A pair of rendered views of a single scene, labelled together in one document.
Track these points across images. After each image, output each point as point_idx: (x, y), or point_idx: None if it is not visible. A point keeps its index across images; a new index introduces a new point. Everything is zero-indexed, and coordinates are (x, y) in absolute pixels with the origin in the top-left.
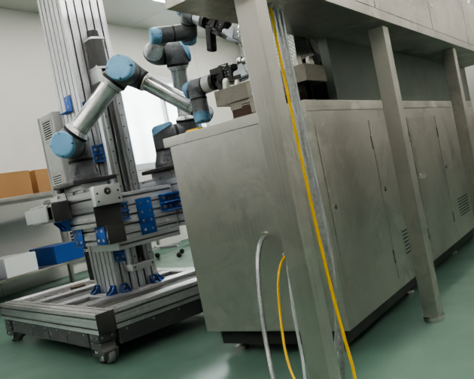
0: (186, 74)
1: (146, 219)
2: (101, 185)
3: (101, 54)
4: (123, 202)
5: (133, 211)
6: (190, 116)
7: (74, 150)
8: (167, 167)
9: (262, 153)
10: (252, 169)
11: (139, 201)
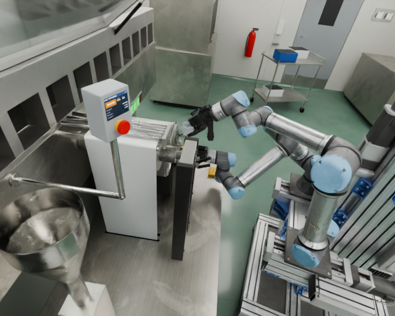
0: (315, 197)
1: (281, 232)
2: (276, 180)
3: (374, 127)
4: (276, 202)
5: (285, 221)
6: (301, 231)
7: (290, 157)
8: (286, 228)
9: None
10: None
11: (286, 221)
